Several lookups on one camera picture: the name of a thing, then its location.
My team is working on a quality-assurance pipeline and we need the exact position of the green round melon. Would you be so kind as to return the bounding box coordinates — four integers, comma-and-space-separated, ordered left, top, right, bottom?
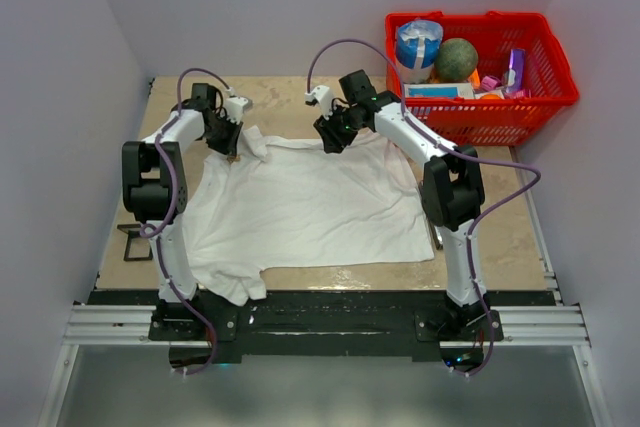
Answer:
434, 38, 479, 83

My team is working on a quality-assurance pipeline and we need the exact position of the aluminium rail frame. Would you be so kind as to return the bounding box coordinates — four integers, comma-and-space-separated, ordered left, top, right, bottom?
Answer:
34, 146, 614, 427

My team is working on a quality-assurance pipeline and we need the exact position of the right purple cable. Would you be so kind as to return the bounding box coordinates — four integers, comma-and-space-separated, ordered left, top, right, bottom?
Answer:
305, 37, 543, 378

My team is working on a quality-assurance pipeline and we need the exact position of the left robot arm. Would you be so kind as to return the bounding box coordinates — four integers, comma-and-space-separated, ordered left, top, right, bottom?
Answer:
121, 83, 252, 303

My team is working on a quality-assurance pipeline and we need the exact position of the purple snack packet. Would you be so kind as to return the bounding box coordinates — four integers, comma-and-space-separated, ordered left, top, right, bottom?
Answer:
503, 48, 526, 97

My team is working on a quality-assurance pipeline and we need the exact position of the red plastic basket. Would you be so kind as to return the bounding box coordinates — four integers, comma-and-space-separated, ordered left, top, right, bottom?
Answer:
385, 11, 579, 146

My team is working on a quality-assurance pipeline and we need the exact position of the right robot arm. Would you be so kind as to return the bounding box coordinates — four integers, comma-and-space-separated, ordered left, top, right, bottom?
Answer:
305, 70, 488, 340

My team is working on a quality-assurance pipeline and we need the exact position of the black square frame stand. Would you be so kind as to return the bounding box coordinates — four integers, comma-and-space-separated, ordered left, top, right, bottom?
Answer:
116, 223, 153, 263

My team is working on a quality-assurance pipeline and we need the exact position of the blue white wrapped roll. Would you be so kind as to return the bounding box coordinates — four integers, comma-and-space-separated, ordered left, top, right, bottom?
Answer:
395, 19, 444, 84

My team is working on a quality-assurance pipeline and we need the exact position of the purple cable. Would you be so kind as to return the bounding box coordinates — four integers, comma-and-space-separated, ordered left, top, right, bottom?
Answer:
305, 37, 543, 378
139, 67, 236, 377

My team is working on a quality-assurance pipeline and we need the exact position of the orange fruit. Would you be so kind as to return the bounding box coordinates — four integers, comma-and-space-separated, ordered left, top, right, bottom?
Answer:
480, 91, 504, 100

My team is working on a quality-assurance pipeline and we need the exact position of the white t-shirt garment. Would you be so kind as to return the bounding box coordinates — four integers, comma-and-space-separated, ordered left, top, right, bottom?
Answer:
183, 127, 435, 306

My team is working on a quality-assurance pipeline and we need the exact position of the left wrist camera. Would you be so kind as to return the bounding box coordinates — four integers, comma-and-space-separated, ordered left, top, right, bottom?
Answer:
222, 88, 253, 125

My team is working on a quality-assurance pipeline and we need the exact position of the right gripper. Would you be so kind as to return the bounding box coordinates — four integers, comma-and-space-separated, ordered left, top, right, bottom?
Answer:
315, 102, 365, 154

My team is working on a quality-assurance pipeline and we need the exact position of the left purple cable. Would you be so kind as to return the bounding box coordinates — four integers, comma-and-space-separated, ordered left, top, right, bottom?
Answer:
139, 67, 236, 377

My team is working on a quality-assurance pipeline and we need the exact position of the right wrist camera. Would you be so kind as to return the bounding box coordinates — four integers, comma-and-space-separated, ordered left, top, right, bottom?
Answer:
304, 85, 334, 118

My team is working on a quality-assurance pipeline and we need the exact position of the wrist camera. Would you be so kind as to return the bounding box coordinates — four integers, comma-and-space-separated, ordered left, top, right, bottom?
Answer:
304, 85, 334, 118
222, 88, 253, 125

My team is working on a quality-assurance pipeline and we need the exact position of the blue white carton box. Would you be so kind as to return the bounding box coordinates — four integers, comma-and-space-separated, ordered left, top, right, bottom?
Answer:
404, 83, 475, 100

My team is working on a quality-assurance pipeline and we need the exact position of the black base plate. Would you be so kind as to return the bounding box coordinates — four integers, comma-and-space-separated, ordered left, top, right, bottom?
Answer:
148, 291, 504, 367

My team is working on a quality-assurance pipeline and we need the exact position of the pink small container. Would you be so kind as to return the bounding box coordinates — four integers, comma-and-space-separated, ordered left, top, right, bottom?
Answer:
480, 75, 502, 92

